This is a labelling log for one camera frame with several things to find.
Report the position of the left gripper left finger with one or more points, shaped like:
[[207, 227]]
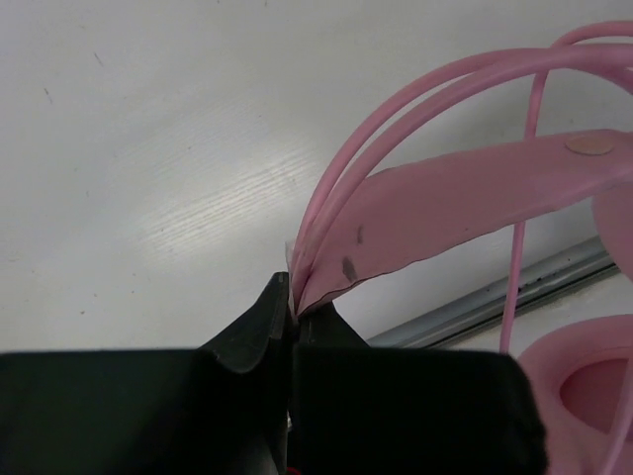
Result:
[[220, 408]]

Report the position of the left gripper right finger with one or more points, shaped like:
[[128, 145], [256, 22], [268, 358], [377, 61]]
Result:
[[359, 409]]

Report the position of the pink headphones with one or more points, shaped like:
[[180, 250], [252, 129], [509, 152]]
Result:
[[363, 222]]

